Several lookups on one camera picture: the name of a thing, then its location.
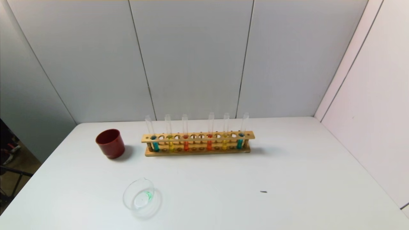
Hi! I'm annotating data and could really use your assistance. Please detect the red pigment glass test tube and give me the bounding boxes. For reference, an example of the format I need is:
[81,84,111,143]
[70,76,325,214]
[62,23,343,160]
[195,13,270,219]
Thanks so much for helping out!
[182,114,190,152]

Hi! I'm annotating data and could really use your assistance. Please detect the blue pigment glass test tube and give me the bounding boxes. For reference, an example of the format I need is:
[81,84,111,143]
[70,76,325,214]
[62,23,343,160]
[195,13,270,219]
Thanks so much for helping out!
[145,115,160,152]
[236,112,250,150]

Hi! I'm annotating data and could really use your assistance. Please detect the orange pigment glass test tube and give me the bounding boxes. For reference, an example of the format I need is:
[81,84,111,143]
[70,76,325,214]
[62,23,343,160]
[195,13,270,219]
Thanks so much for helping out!
[207,112,215,151]

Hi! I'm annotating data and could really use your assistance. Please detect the dark red plastic cup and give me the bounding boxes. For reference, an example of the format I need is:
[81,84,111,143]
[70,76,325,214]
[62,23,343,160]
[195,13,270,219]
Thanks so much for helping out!
[96,129,126,159]

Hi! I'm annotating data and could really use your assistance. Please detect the black tripod stand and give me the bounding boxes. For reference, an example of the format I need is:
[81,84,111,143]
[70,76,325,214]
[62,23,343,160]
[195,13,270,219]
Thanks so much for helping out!
[0,119,34,207]

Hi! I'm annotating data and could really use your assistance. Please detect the wooden test tube rack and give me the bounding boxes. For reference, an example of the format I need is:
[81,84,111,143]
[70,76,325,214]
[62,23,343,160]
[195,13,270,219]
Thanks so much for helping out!
[142,130,256,157]

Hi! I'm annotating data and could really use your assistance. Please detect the yellow pigment glass test tube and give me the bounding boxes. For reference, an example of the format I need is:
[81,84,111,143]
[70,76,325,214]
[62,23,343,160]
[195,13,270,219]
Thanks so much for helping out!
[222,112,230,150]
[165,114,175,152]

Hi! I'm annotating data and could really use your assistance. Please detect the clear glass beaker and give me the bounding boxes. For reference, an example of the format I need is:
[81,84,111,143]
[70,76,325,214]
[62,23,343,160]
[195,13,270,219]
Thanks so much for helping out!
[123,178,163,219]

